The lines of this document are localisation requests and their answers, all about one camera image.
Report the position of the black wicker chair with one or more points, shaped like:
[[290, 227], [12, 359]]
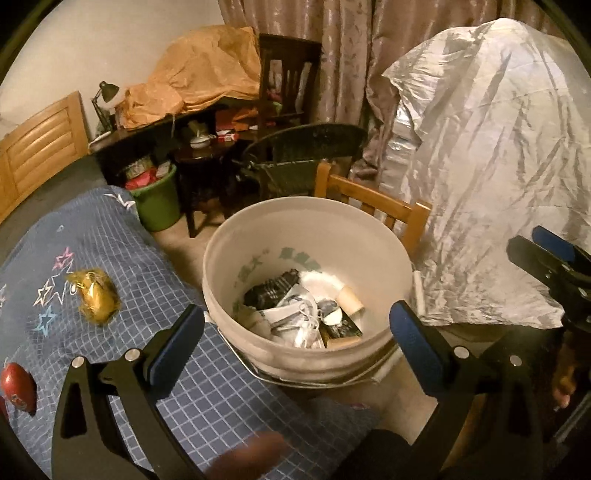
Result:
[[304, 143]]

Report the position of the black desk lamp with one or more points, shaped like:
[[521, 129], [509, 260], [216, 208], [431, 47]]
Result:
[[107, 90]]

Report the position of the dark round side table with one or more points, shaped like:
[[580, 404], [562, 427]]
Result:
[[203, 154]]

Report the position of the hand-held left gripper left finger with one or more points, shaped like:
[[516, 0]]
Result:
[[178, 350]]

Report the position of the blue checkered star blanket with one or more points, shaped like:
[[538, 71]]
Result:
[[221, 392]]

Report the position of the green plastic bucket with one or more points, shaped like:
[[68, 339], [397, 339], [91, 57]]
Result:
[[157, 203]]

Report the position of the cardboard tube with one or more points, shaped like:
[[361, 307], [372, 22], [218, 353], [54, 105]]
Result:
[[351, 300]]

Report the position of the white bowl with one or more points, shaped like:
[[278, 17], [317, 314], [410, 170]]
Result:
[[200, 141]]

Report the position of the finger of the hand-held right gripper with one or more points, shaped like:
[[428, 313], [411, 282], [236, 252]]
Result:
[[526, 258], [551, 237]]

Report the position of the light wooden chair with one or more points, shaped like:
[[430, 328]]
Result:
[[369, 198]]

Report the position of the small red box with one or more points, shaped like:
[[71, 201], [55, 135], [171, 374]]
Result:
[[227, 136]]

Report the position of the wooden headboard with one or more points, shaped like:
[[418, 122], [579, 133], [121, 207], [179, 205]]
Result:
[[41, 143]]

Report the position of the person's right hand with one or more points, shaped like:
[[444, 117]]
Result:
[[565, 374]]

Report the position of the dark wooden desk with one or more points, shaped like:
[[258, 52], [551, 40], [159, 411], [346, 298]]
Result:
[[120, 138]]

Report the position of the red apple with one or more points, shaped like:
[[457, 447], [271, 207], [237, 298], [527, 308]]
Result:
[[18, 385]]

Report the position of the silver white cover sheet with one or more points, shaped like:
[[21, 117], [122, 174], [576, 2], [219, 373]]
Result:
[[485, 138]]

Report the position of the dark grey bed sheet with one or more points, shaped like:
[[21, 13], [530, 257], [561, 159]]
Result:
[[60, 184]]

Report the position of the white carton box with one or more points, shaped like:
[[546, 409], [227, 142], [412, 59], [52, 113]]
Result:
[[286, 318]]

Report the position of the white plastic bucket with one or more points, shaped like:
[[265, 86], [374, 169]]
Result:
[[277, 221]]

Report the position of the patterned beige curtain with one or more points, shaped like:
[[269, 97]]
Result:
[[351, 55]]

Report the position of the orange cloth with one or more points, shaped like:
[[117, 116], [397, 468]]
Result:
[[194, 64]]

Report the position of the gold foil wrapper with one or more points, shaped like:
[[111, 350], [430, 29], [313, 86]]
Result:
[[94, 297]]

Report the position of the dark wooden chair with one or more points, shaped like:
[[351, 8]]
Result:
[[288, 48]]

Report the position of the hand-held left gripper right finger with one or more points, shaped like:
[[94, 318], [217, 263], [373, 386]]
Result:
[[415, 350]]

